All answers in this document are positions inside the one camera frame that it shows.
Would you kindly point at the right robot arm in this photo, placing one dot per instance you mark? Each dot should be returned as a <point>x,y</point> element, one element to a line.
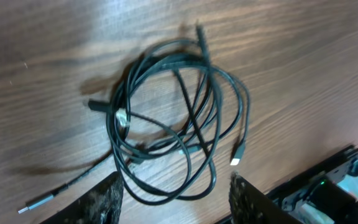
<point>318,187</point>

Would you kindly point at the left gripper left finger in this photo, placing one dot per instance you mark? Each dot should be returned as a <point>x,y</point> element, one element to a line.
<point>100,205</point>

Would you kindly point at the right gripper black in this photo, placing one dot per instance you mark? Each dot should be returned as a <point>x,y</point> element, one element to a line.
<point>295,192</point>

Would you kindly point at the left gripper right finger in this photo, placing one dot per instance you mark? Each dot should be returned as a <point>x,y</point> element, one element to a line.
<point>250,206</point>

